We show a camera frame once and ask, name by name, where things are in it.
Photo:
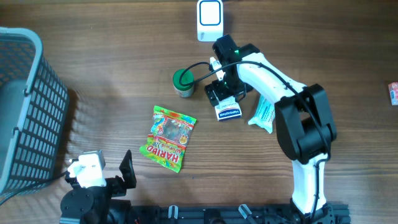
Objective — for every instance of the grey plastic mesh basket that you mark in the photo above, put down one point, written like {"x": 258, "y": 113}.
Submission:
{"x": 34, "y": 105}

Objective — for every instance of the green lid jar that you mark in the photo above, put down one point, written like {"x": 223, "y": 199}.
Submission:
{"x": 180, "y": 80}

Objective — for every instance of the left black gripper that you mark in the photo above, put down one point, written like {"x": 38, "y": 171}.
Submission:
{"x": 119, "y": 188}

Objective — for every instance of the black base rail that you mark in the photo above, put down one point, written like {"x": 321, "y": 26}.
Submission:
{"x": 266, "y": 214}

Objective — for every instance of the white blue plaster box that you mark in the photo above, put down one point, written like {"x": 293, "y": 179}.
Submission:
{"x": 228, "y": 109}

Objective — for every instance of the small red snack packet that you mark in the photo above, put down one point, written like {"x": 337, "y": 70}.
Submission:
{"x": 393, "y": 91}

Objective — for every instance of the white barcode scanner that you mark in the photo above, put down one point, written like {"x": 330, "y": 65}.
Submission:
{"x": 209, "y": 20}

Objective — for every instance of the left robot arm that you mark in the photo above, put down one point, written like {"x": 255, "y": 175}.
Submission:
{"x": 93, "y": 198}

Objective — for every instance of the Haribo gummy candy bag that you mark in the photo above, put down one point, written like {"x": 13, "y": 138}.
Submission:
{"x": 168, "y": 139}

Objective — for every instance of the teal tissue pack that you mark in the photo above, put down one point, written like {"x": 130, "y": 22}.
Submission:
{"x": 264, "y": 115}

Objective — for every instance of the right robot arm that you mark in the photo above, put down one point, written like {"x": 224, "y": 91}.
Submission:
{"x": 304, "y": 122}

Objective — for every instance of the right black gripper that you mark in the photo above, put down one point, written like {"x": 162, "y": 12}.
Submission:
{"x": 221, "y": 93}

